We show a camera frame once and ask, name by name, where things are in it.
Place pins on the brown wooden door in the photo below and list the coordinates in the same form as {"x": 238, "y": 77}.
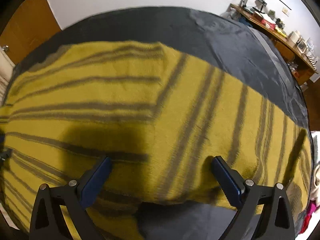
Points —
{"x": 31, "y": 25}

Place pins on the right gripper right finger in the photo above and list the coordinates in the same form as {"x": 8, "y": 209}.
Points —
{"x": 276, "y": 220}

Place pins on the black satin bed sheet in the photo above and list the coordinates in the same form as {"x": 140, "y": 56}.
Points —
{"x": 238, "y": 50}

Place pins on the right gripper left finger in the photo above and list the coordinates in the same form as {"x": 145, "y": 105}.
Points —
{"x": 47, "y": 221}

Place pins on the beige curtain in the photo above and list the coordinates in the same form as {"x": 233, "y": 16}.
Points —
{"x": 6, "y": 69}

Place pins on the red floral bedding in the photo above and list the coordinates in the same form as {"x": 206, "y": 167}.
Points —
{"x": 312, "y": 213}

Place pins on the mustard striped knit sweater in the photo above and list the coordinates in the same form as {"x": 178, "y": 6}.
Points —
{"x": 160, "y": 115}

